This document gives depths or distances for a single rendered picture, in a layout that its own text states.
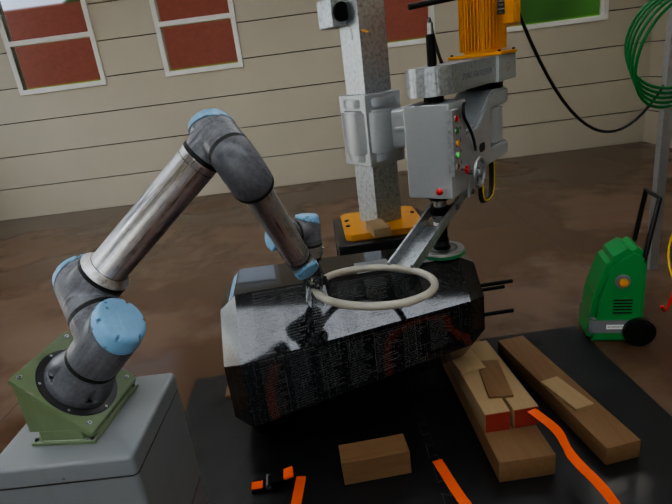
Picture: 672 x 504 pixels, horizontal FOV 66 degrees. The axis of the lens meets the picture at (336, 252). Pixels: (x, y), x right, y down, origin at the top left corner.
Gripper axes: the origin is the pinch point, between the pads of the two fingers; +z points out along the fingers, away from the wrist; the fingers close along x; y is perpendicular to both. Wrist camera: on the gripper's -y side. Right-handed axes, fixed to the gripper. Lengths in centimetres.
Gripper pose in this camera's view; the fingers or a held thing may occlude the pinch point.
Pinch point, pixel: (318, 303)
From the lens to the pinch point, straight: 205.7
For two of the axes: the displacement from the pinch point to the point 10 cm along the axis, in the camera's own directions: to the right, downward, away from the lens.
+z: 1.0, 9.5, 2.9
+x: 9.9, -0.6, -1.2
